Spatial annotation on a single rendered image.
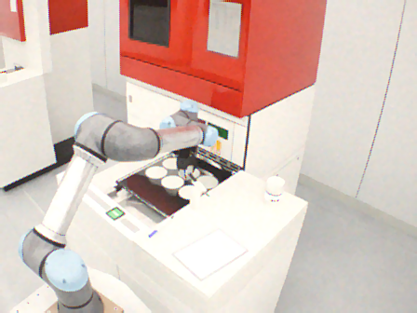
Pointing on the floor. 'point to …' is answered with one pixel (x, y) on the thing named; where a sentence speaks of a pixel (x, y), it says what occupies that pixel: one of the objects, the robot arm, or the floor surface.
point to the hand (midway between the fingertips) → (185, 178)
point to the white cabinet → (102, 262)
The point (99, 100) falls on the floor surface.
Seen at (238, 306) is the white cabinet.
